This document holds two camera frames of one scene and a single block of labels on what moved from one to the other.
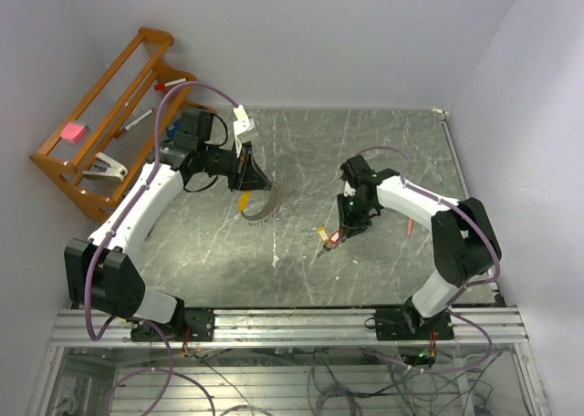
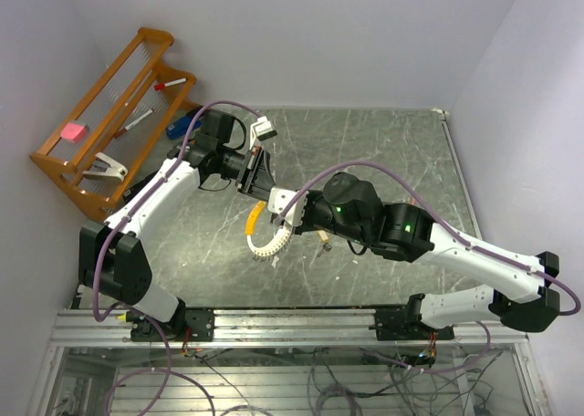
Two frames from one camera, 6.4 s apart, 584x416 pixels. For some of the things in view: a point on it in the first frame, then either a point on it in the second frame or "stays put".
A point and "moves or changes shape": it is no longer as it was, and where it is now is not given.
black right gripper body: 354,213 -> 317,214
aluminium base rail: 496,327 stays put
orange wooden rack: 96,153 stays put
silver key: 326,247 stays put
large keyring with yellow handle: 274,206 moves or changes shape
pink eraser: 75,132 stays put
